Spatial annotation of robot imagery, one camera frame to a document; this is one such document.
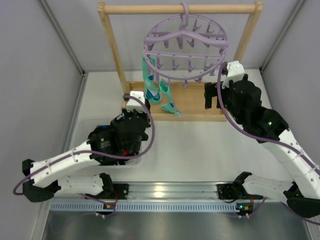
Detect mint green sock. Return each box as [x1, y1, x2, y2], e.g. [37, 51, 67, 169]
[159, 79, 182, 117]
[142, 56, 162, 104]

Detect lilac round clip hanger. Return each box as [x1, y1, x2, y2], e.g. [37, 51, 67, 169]
[142, 2, 228, 88]

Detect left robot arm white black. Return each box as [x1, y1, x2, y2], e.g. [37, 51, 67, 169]
[22, 109, 151, 203]

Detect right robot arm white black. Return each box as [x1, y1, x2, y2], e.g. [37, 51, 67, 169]
[204, 74, 320, 219]

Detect wooden hanging rack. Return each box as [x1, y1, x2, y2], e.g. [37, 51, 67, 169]
[97, 0, 264, 121]

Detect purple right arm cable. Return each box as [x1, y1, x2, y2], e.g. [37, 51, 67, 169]
[216, 62, 320, 221]

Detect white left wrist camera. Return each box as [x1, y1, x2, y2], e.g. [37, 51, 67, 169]
[123, 90, 145, 113]

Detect aluminium mounting rail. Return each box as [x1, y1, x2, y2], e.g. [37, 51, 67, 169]
[39, 182, 313, 213]

